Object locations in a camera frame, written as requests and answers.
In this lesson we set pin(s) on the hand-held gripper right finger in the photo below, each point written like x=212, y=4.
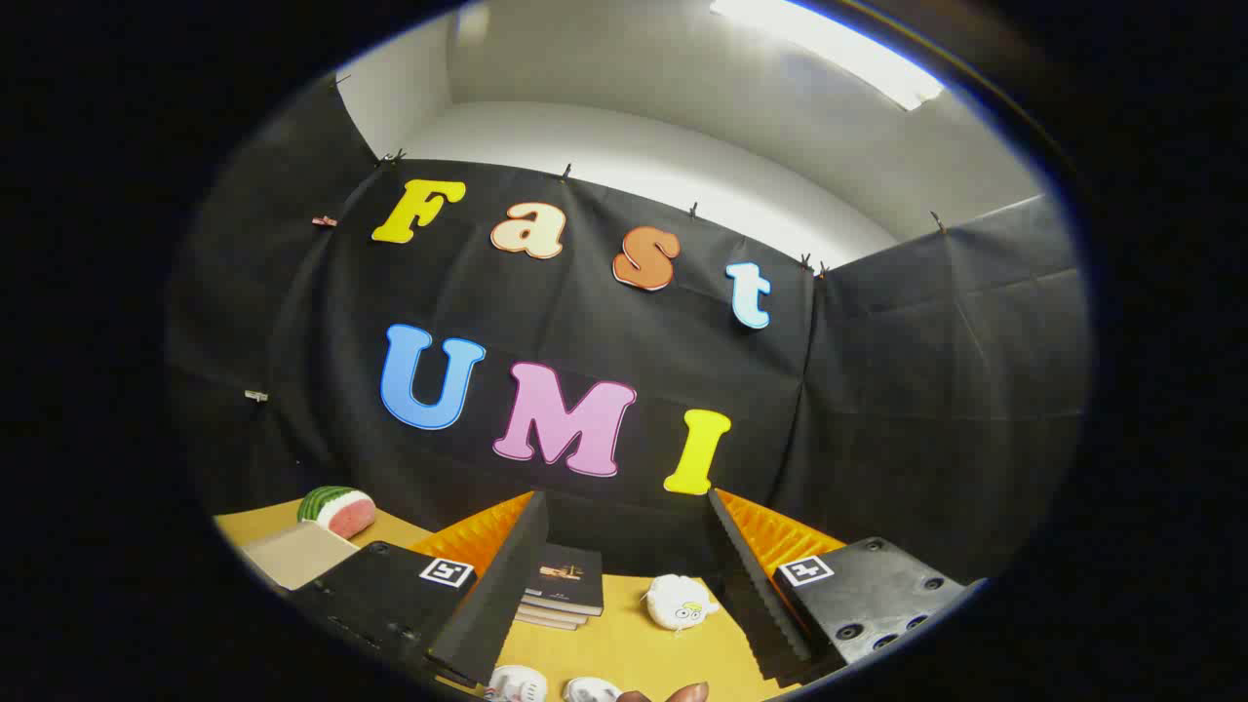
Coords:
x=756, y=595

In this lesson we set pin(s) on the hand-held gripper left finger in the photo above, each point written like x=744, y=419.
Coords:
x=492, y=595

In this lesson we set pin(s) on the white shoe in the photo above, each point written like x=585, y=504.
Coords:
x=517, y=684
x=590, y=690

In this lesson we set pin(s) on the beige fabric storage box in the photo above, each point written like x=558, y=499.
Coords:
x=297, y=554

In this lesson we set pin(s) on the black hardcover book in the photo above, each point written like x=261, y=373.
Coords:
x=567, y=580

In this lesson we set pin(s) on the white plush toy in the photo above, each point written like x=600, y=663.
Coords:
x=678, y=603

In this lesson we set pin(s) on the watermelon slice toy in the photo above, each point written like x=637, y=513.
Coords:
x=336, y=507

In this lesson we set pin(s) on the black backdrop cloth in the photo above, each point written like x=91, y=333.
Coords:
x=585, y=322

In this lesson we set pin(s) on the row of black cloth clips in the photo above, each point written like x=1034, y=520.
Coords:
x=566, y=174

